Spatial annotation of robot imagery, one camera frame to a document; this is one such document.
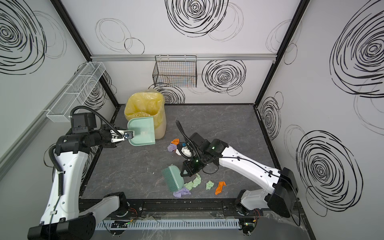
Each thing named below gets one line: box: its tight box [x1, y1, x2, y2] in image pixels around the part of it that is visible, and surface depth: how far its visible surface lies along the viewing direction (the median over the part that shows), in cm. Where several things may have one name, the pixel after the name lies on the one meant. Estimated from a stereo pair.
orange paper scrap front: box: [215, 181, 227, 195], surface depth 82 cm
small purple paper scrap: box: [173, 187, 192, 198], surface depth 79 cm
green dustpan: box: [127, 116, 156, 147], surface depth 77 cm
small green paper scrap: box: [183, 173, 202, 191], surface depth 82 cm
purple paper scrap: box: [167, 143, 178, 152], surface depth 98 cm
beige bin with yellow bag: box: [124, 92, 167, 140], surface depth 93 cm
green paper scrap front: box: [206, 180, 215, 191], surface depth 82 cm
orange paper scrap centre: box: [171, 138, 180, 145], surface depth 101 cm
